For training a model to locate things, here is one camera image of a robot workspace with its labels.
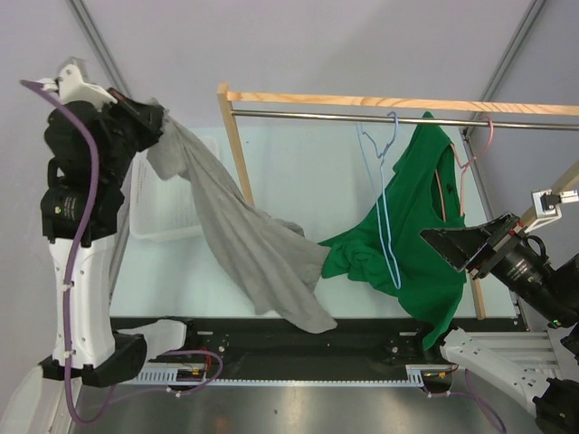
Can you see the green t shirt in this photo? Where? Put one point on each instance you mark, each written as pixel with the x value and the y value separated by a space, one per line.
pixel 421 194

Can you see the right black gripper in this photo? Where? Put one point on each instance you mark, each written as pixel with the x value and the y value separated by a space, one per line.
pixel 458 246

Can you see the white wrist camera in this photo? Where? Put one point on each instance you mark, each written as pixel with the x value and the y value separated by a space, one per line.
pixel 547 207
pixel 71 85

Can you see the pink wire hanger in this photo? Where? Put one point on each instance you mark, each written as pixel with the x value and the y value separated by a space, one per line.
pixel 469 163

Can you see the grey t shirt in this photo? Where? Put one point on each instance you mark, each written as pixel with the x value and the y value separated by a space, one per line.
pixel 269 259

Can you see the blue wire hanger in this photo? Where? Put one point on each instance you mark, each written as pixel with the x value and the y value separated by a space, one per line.
pixel 381 206

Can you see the wooden clothes rack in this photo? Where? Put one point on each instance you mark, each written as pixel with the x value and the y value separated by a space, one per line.
pixel 227 97

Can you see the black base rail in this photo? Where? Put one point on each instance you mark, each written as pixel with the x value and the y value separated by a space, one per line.
pixel 274 350

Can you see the white plastic basket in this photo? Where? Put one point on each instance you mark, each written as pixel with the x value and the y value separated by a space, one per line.
pixel 160 210

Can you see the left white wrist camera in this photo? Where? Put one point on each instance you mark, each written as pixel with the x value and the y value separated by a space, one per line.
pixel 71 85

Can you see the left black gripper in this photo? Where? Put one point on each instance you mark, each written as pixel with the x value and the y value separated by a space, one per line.
pixel 146 116

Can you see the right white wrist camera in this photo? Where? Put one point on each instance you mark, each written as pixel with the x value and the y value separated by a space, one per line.
pixel 547 207

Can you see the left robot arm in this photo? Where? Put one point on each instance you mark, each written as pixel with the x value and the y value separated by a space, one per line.
pixel 93 147

